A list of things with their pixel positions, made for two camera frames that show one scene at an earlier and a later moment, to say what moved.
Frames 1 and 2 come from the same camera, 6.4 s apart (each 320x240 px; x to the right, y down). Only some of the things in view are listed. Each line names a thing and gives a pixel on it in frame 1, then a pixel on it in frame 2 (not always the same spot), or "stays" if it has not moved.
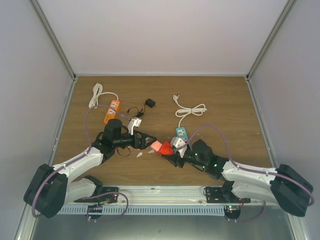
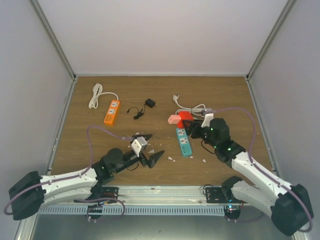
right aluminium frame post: (273, 33) stays
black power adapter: (150, 103) stays
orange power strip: (111, 112) stays
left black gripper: (142, 139) -> (153, 159)
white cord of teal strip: (199, 109) stays
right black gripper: (178, 160) -> (194, 126)
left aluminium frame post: (39, 9) stays
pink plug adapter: (156, 146) -> (174, 119)
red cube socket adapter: (166, 149) -> (184, 115)
